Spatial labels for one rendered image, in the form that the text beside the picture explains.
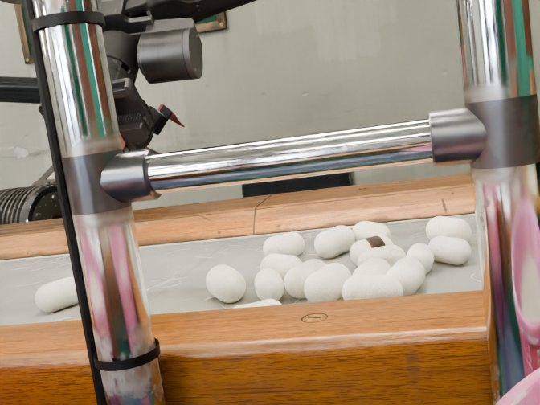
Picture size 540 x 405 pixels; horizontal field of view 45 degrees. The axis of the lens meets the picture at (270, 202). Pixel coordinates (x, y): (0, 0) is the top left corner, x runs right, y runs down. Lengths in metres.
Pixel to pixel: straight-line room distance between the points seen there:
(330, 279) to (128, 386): 0.15
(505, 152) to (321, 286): 0.18
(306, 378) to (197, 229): 0.40
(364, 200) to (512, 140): 0.42
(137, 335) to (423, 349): 0.11
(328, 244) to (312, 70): 2.07
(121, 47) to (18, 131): 2.35
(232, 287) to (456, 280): 0.14
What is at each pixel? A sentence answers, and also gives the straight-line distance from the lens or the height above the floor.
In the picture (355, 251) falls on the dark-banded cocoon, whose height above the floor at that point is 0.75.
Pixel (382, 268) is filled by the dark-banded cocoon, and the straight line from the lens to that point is 0.39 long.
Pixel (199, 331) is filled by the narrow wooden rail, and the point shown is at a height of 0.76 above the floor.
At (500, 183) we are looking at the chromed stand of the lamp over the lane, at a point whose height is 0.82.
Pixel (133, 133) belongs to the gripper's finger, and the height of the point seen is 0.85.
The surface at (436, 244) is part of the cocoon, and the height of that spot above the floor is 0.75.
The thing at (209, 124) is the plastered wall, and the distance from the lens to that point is 2.66.
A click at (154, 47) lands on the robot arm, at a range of 0.74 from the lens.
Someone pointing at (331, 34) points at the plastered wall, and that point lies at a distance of 2.54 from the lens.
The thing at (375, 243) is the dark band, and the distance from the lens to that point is 0.46.
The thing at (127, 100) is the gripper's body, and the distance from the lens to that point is 0.70.
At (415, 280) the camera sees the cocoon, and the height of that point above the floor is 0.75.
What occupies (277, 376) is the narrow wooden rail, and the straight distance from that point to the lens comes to 0.28.
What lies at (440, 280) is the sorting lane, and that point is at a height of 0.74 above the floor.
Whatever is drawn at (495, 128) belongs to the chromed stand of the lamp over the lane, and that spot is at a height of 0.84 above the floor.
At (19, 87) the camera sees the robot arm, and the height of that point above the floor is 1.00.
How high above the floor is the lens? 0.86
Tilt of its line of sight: 8 degrees down
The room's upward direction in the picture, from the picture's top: 8 degrees counter-clockwise
